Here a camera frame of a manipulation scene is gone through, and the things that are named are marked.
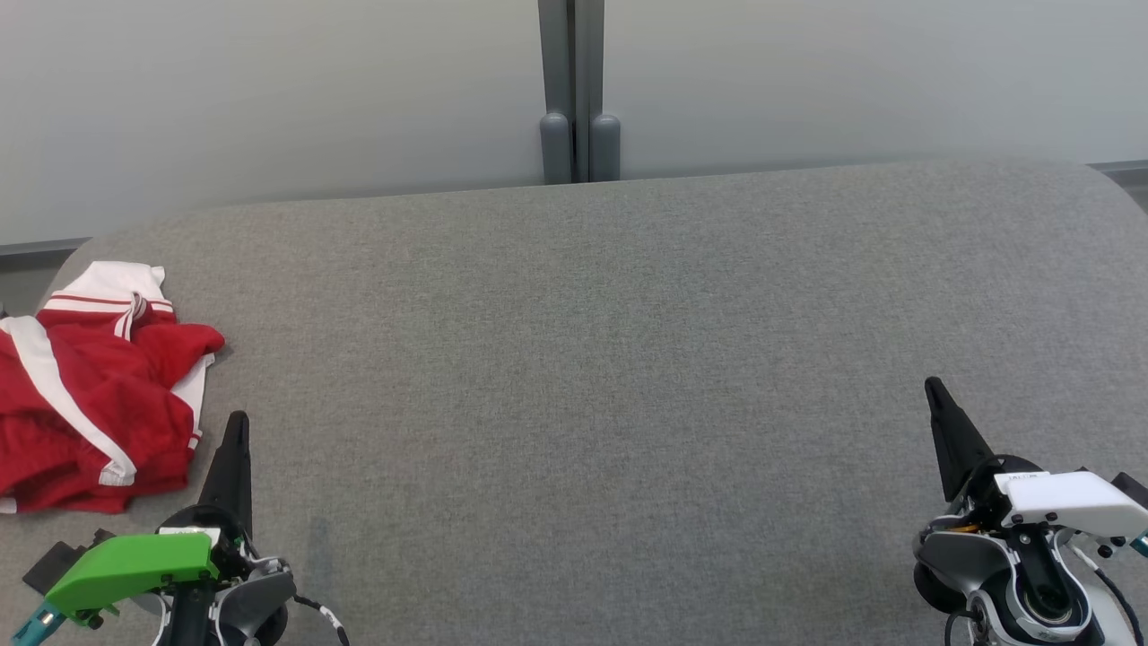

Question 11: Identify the grey partition post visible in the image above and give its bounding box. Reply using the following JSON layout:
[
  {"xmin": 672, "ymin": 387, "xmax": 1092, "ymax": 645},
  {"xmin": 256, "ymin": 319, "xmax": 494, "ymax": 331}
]
[
  {"xmin": 538, "ymin": 0, "xmax": 575, "ymax": 186},
  {"xmin": 574, "ymin": 0, "xmax": 622, "ymax": 184}
]

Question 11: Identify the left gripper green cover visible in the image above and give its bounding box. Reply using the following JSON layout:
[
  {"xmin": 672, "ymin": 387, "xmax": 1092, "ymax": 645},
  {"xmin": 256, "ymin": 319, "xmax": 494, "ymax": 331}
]
[{"xmin": 45, "ymin": 411, "xmax": 270, "ymax": 629}]

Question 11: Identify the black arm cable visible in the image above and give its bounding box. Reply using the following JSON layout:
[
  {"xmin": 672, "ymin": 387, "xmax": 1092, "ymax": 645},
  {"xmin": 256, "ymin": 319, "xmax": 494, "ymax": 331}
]
[
  {"xmin": 291, "ymin": 592, "xmax": 351, "ymax": 646},
  {"xmin": 1072, "ymin": 543, "xmax": 1145, "ymax": 646}
]

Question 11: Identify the teal left camera connector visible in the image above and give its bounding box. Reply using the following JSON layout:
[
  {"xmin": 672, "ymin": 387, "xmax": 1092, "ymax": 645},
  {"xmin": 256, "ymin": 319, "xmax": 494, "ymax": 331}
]
[{"xmin": 11, "ymin": 603, "xmax": 65, "ymax": 646}]

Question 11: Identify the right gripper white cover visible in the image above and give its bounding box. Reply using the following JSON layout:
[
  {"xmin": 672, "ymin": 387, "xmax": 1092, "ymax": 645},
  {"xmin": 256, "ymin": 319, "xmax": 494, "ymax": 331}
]
[{"xmin": 925, "ymin": 377, "xmax": 1148, "ymax": 541}]

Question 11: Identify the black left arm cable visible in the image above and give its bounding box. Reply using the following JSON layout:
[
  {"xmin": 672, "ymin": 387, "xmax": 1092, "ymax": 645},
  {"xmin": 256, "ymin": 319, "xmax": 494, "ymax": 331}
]
[{"xmin": 291, "ymin": 592, "xmax": 351, "ymax": 646}]

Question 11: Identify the red shorts white band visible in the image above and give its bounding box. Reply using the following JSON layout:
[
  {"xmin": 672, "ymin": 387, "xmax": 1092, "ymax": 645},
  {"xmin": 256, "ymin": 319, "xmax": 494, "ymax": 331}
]
[{"xmin": 0, "ymin": 312, "xmax": 204, "ymax": 516}]

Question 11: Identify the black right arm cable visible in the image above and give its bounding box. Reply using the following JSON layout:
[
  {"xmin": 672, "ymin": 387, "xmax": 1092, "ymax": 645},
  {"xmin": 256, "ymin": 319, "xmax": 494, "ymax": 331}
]
[{"xmin": 1072, "ymin": 543, "xmax": 1145, "ymax": 646}]

